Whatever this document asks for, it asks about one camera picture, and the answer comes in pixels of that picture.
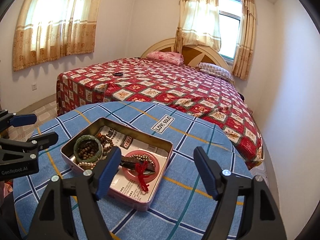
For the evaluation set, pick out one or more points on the beige wooden headboard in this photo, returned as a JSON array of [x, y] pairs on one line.
[[193, 55]]

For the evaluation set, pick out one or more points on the pink metal tin box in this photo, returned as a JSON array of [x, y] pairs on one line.
[[92, 129]]

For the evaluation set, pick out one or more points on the wall socket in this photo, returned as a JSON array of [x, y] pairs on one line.
[[34, 86]]

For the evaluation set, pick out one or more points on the green jade bangle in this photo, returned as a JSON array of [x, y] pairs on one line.
[[88, 149]]

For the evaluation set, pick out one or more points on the red patterned bedspread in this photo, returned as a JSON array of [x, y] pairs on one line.
[[183, 88]]

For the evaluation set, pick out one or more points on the left window curtain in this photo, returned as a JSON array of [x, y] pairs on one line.
[[48, 30]]

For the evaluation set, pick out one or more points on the window curtain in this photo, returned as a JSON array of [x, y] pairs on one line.
[[198, 25], [48, 30]]

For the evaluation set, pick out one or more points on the middle window curtain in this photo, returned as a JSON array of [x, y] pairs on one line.
[[198, 25]]

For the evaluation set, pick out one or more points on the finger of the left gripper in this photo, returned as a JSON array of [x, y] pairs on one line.
[[41, 142], [12, 119]]

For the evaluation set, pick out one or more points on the pink floral pillow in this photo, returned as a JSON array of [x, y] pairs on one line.
[[170, 57]]

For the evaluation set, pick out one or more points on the window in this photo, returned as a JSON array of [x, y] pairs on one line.
[[230, 14]]

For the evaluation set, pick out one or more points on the plaid pillow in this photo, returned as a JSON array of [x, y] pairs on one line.
[[215, 69]]

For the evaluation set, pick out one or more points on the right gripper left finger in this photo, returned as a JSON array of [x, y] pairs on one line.
[[53, 218]]

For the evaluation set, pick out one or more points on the right narrow curtain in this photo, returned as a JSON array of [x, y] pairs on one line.
[[246, 41]]

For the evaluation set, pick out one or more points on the blue plaid tablecloth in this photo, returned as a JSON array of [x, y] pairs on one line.
[[181, 208]]

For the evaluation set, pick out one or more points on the red string pendant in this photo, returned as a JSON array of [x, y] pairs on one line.
[[140, 168]]

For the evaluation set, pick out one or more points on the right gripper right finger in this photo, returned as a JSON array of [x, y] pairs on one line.
[[260, 217]]

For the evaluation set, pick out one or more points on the pink bangle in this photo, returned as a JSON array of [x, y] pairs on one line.
[[132, 174]]

